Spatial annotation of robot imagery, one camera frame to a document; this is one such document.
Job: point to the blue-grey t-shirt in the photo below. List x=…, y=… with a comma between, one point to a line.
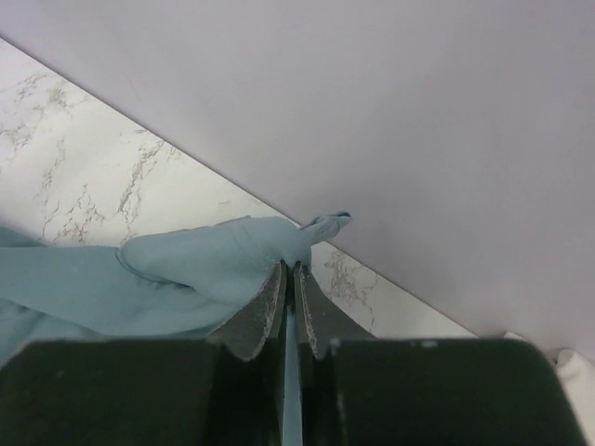
x=185, y=282

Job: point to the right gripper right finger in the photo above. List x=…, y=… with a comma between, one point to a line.
x=358, y=389

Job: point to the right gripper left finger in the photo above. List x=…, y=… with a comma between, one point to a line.
x=225, y=388

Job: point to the white folded t-shirt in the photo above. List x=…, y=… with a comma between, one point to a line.
x=576, y=374

